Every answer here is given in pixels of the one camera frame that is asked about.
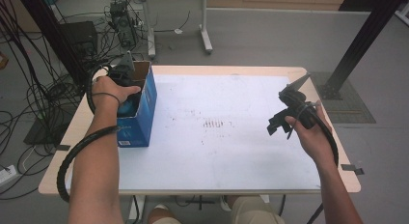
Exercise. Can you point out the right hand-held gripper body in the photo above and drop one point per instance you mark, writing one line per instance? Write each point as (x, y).
(299, 103)

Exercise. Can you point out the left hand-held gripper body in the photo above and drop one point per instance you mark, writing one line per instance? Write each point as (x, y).
(123, 74)

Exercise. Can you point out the blue cardboard box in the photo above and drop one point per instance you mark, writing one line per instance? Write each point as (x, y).
(141, 121)

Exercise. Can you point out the person's left hand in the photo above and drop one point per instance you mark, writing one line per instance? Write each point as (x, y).
(109, 90)

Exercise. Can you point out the person's right hand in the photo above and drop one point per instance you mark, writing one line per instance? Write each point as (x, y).
(315, 143)

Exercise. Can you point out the computer tower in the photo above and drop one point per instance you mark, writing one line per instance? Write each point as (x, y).
(123, 24)

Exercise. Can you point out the black equipment box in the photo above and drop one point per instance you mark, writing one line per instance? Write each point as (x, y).
(80, 37)

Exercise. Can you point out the person's right leg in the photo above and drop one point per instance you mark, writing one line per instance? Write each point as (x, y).
(254, 211)

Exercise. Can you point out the person's leg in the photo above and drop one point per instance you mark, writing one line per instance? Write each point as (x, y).
(254, 211)
(162, 216)

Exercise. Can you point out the black tape piece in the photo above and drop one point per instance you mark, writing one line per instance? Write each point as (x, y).
(63, 147)
(353, 168)

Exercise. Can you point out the white-legged background table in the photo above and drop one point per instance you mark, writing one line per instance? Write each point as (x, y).
(205, 34)

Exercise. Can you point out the white table leg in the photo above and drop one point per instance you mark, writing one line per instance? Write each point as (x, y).
(135, 209)

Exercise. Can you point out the person's left leg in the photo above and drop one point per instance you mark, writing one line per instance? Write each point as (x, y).
(162, 216)

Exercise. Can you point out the white power strip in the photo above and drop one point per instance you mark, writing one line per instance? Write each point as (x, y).
(7, 175)

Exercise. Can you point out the black metal frame post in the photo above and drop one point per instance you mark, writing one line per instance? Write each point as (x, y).
(54, 34)
(363, 34)

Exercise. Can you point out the dark floor base plate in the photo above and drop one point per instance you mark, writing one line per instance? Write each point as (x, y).
(41, 134)

